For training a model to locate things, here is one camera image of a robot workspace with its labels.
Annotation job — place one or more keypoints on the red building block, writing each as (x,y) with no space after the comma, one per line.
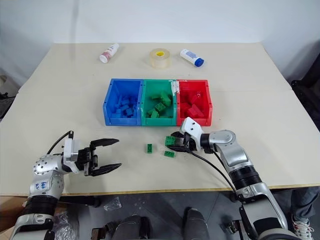
(194,99)
(185,105)
(196,111)

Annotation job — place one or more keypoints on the clear plastic wrap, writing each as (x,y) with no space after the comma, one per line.
(65,227)

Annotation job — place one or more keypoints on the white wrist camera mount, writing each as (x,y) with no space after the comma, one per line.
(191,126)
(71,150)

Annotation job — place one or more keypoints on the green plastic bin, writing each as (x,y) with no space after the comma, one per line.
(147,102)

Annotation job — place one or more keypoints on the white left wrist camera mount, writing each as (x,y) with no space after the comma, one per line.
(71,150)

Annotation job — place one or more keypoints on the black equipment frame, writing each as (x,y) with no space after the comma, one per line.
(307,92)

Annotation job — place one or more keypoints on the blue building block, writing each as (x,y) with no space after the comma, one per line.
(122,101)
(129,111)

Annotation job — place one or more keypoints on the brown cardboard box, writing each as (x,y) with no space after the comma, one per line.
(10,215)

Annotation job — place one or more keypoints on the white torn label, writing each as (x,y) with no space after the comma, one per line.
(174,87)

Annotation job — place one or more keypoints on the person's leg in jeans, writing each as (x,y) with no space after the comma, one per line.
(306,200)

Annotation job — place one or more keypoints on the white bottle with blue cap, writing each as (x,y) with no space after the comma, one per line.
(191,57)

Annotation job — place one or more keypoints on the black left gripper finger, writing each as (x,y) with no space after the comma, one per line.
(105,142)
(105,170)

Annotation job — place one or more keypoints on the white bottle with red print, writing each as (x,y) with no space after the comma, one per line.
(108,53)

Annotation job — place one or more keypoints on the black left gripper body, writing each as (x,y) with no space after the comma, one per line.
(86,158)

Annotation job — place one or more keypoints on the dark rounded grey shape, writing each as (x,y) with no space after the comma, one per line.
(132,227)
(195,223)

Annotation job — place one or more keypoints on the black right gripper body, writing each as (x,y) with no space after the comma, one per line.
(192,145)

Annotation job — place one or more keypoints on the small green building block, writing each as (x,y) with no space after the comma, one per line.
(149,148)
(170,154)

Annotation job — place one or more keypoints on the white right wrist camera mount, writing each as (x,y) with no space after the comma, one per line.
(191,126)

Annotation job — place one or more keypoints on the white and red sneaker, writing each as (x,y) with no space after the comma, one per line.
(302,225)

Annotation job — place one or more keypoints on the large green building block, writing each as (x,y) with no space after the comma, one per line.
(170,140)

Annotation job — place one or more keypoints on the red plastic bin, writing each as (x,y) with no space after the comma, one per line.
(207,105)

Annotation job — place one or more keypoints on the crumpled clear plastic bag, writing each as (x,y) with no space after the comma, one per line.
(113,203)

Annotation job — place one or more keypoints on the clear tape roll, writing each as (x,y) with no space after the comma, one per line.
(160,58)

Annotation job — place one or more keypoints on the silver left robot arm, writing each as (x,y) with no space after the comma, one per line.
(46,172)

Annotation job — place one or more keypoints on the blue plastic bin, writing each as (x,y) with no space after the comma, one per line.
(112,105)

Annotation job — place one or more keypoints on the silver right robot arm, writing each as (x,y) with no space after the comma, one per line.
(237,155)

